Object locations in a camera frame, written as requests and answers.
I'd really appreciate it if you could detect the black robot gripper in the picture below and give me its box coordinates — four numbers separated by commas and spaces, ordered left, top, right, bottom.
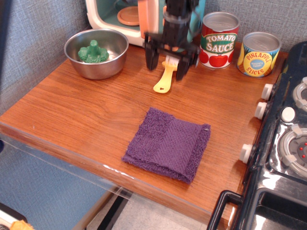
144, 13, 200, 81

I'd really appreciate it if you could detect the yellow toy dish brush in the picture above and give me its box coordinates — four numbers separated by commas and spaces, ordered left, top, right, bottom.
153, 56, 179, 93

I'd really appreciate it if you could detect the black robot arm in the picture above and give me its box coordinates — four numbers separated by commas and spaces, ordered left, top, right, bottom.
144, 0, 200, 81

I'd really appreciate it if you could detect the teal toy microwave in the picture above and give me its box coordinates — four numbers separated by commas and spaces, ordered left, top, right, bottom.
85, 0, 207, 52

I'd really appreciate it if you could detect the tomato sauce can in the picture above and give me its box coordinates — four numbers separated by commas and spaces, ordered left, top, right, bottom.
199, 11, 240, 69

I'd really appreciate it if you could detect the orange microwave turntable plate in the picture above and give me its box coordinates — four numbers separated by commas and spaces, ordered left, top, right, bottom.
117, 6, 139, 26

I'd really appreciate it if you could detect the silver metal bowl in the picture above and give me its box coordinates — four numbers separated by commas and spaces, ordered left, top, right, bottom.
64, 29, 129, 80

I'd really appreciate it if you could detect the green toy broccoli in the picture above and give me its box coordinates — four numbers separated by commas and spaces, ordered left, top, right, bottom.
78, 40, 109, 64

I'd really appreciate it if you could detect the purple folded cloth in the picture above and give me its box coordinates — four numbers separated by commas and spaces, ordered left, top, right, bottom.
122, 107, 211, 184

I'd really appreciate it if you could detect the pineapple slices can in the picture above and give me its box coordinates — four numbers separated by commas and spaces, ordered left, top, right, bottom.
237, 32, 282, 78

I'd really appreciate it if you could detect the black toy stove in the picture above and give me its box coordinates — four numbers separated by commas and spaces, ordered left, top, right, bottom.
207, 42, 307, 230

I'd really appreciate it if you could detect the orange furry object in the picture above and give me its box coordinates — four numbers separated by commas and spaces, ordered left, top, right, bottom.
10, 220, 34, 230

